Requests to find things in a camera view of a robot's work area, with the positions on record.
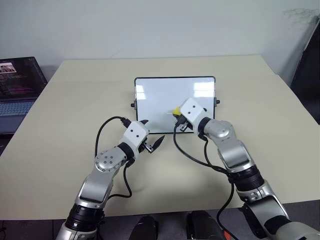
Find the black-framed whiteboard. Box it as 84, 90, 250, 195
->
130, 75, 221, 135

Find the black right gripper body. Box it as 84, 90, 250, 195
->
174, 115, 193, 133

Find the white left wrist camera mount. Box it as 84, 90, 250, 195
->
122, 120, 151, 157

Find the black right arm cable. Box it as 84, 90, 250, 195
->
172, 124, 238, 240

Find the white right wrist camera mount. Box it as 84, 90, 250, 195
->
179, 97, 210, 132

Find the black upright panel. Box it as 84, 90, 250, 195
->
291, 14, 320, 126

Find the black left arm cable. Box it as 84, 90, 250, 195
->
95, 116, 133, 199

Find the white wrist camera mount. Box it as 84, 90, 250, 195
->
122, 120, 151, 157
179, 97, 210, 132

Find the dark rounded shape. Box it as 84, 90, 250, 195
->
186, 210, 226, 240
129, 214, 160, 240

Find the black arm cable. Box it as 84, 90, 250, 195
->
172, 124, 238, 240
95, 116, 133, 199

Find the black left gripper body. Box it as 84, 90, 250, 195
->
138, 136, 155, 154

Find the open laptop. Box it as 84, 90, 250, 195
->
0, 56, 48, 136

